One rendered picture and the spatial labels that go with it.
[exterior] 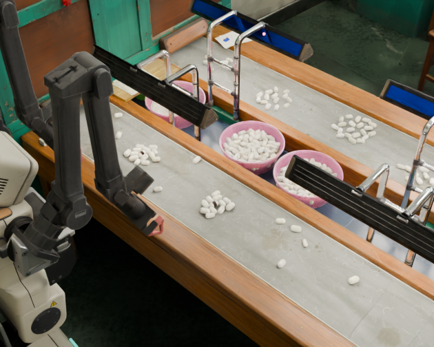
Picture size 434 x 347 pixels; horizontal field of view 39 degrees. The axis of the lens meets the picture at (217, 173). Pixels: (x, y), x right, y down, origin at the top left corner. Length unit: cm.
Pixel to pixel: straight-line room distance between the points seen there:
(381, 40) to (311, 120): 215
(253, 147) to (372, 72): 201
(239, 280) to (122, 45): 130
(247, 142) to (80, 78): 127
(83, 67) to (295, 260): 105
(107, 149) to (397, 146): 140
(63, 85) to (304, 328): 103
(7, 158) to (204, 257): 78
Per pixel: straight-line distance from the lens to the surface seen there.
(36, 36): 256
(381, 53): 462
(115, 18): 278
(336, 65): 442
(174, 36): 301
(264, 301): 199
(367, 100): 280
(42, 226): 162
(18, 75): 188
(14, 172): 164
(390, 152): 259
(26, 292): 194
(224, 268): 206
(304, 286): 207
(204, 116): 212
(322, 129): 264
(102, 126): 153
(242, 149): 251
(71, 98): 142
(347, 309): 204
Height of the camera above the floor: 239
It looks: 43 degrees down
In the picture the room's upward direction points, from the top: 1 degrees counter-clockwise
